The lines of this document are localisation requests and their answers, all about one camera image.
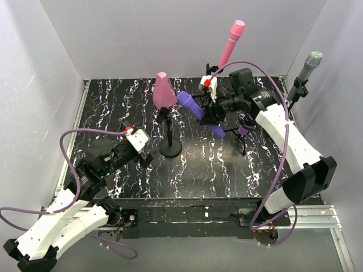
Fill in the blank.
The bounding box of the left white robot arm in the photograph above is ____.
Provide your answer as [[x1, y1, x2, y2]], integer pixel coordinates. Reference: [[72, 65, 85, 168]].
[[3, 136, 154, 271]]

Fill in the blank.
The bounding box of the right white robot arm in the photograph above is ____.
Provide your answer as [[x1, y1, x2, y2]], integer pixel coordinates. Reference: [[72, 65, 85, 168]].
[[178, 66, 337, 219]]

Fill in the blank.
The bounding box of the purple plastic microphone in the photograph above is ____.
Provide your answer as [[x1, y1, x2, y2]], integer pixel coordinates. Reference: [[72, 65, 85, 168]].
[[176, 91, 225, 138]]

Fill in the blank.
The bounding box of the black clip mic stand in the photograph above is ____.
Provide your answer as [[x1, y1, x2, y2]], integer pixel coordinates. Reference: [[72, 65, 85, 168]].
[[156, 107, 182, 159]]

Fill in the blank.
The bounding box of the pink microphone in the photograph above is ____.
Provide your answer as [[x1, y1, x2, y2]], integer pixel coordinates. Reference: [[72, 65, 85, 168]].
[[218, 20, 245, 68]]

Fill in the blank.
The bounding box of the silver microphone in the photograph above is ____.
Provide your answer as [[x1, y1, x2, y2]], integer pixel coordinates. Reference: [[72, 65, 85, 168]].
[[287, 51, 323, 101]]

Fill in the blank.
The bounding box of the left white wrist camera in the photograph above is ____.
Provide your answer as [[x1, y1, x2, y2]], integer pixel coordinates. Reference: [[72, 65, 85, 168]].
[[124, 126, 150, 154]]

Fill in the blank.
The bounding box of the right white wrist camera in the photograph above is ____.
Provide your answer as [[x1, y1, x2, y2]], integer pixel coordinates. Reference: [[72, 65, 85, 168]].
[[199, 75, 218, 103]]

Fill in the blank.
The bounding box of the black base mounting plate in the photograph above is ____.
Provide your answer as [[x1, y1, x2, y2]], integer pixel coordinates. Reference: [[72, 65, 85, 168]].
[[87, 197, 293, 240]]

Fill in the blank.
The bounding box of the black folding tripod stand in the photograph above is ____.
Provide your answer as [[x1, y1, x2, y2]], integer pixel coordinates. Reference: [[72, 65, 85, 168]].
[[192, 63, 223, 112]]

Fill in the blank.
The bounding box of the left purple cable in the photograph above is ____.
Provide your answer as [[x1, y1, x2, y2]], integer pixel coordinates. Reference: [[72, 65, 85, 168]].
[[0, 126, 138, 259]]

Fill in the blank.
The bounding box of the black round-base mic stand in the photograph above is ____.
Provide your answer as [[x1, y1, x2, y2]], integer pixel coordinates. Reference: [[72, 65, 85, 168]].
[[286, 77, 309, 112]]

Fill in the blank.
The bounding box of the pink metronome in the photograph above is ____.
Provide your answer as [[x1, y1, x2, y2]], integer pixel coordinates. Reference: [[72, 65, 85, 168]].
[[153, 71, 177, 110]]

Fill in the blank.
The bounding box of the purple glitter microphone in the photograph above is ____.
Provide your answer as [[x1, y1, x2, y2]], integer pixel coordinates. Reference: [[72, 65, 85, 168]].
[[238, 115, 255, 135]]

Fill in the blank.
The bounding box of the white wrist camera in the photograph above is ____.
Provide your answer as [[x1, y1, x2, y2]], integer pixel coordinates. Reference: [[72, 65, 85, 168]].
[[199, 75, 218, 103], [124, 126, 150, 154]]

